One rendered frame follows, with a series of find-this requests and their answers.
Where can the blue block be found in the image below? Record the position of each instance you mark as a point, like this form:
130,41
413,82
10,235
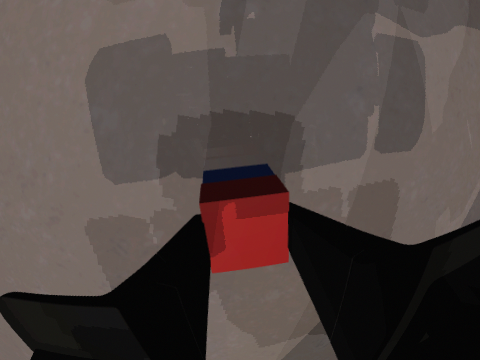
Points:
237,173

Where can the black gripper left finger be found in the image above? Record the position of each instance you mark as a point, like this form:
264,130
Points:
158,313

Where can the red block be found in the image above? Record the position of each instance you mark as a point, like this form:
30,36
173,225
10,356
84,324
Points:
246,222

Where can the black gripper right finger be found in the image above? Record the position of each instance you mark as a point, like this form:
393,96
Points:
366,288

